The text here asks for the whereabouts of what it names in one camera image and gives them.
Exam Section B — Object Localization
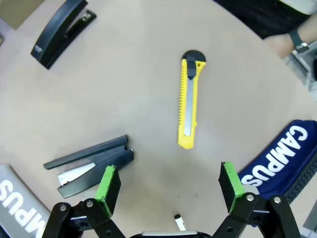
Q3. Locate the black stapler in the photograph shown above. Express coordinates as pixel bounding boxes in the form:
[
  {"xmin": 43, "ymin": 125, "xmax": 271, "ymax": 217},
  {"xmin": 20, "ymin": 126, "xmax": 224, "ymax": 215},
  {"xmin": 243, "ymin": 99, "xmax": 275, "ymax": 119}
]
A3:
[
  {"xmin": 30, "ymin": 0, "xmax": 97, "ymax": 70},
  {"xmin": 43, "ymin": 134, "xmax": 136, "ymax": 199}
]

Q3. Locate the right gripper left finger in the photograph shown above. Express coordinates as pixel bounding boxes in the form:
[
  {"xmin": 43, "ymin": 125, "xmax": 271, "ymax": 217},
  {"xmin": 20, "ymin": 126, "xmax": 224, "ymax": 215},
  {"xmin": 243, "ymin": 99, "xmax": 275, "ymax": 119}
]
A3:
[{"xmin": 42, "ymin": 164, "xmax": 129, "ymax": 238}]

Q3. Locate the person's left hand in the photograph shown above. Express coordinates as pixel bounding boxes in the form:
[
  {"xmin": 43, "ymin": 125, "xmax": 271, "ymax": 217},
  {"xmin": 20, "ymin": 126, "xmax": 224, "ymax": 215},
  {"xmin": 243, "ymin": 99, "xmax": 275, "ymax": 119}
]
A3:
[{"xmin": 264, "ymin": 33, "xmax": 295, "ymax": 60}]

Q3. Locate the grey CAMPUS pencil case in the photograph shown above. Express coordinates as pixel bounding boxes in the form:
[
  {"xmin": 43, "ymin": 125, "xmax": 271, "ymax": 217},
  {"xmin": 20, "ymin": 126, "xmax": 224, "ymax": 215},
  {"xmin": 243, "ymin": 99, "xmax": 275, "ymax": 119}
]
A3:
[{"xmin": 0, "ymin": 164, "xmax": 54, "ymax": 238}]

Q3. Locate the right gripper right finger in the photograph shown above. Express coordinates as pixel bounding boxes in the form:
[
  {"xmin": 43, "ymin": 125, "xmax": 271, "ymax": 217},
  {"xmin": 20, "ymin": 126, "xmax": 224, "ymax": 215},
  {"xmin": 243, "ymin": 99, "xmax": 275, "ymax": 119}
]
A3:
[{"xmin": 210, "ymin": 161, "xmax": 302, "ymax": 238}]

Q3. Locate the small cardboard box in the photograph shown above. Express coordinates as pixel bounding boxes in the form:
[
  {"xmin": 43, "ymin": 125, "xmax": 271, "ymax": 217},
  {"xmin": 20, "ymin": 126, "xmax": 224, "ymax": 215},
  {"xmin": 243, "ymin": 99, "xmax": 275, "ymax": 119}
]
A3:
[{"xmin": 0, "ymin": 0, "xmax": 48, "ymax": 31}]

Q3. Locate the yellow utility knife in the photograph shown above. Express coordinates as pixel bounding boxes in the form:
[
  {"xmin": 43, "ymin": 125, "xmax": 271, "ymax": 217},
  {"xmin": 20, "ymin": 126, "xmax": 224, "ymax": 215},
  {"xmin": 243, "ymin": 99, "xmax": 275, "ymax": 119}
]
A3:
[{"xmin": 177, "ymin": 50, "xmax": 207, "ymax": 149}]

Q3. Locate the person's left forearm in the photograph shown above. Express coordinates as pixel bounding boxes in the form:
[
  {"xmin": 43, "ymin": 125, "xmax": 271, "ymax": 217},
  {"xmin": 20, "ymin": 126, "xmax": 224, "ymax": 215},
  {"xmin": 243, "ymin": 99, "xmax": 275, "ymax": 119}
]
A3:
[{"xmin": 297, "ymin": 14, "xmax": 317, "ymax": 44}]

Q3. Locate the person in white sweater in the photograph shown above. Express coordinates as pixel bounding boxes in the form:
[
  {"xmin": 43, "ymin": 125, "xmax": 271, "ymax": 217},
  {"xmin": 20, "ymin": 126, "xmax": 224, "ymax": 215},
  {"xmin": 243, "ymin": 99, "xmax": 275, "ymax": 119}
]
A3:
[{"xmin": 212, "ymin": 0, "xmax": 317, "ymax": 40}]

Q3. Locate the black wristwatch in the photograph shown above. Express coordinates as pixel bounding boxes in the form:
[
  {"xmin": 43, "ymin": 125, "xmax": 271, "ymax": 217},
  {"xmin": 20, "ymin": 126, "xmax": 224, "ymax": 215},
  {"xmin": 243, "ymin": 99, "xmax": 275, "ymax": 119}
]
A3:
[{"xmin": 288, "ymin": 29, "xmax": 310, "ymax": 53}]

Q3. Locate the blue CAMPUS pencil case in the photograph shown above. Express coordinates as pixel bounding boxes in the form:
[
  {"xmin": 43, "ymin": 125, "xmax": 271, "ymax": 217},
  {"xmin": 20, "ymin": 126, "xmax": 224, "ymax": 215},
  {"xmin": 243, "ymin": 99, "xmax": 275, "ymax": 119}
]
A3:
[{"xmin": 237, "ymin": 119, "xmax": 317, "ymax": 206}]

